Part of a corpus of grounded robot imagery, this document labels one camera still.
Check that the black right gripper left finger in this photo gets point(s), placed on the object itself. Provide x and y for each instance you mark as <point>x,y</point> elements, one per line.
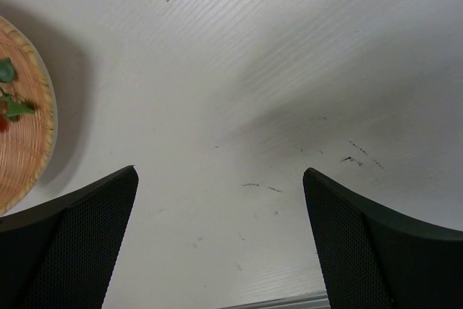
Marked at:
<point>62,253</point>

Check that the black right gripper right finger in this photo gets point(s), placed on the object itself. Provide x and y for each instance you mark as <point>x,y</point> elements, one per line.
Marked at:
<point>374,257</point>

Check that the fake fruit sprig green leaves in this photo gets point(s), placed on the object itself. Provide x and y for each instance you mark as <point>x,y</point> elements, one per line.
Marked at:
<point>12,107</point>

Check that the woven fan-shaped fruit basket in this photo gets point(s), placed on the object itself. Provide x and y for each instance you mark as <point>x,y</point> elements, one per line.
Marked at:
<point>27,145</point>

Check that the aluminium table edge rail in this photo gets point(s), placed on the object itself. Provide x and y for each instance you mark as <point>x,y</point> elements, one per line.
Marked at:
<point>311,301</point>

